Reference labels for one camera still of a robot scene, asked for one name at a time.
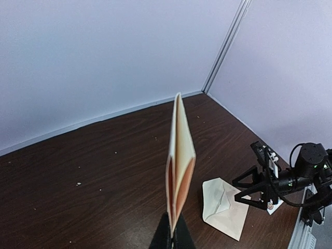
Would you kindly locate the white paper sheet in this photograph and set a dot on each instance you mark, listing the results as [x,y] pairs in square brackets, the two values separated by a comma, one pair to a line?
[180,162]

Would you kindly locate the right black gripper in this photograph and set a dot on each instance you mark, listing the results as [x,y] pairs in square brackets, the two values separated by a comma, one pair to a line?
[269,186]

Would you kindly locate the right aluminium frame post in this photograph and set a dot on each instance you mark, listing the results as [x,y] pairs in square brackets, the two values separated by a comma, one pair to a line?
[227,42]

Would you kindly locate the beige paper envelope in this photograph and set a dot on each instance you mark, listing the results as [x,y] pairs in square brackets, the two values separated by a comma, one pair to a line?
[220,210]

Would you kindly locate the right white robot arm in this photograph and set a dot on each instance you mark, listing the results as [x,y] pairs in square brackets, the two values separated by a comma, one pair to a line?
[306,184]

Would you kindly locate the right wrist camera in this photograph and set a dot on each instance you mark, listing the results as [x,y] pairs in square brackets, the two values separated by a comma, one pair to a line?
[267,158]

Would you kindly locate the sticker sheet with three seals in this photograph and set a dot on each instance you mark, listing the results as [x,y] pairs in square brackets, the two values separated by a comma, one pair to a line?
[271,208]

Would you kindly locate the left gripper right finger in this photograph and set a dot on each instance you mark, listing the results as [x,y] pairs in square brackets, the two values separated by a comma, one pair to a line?
[181,236]

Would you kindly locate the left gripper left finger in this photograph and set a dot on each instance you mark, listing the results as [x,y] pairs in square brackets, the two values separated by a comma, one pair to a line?
[162,237]

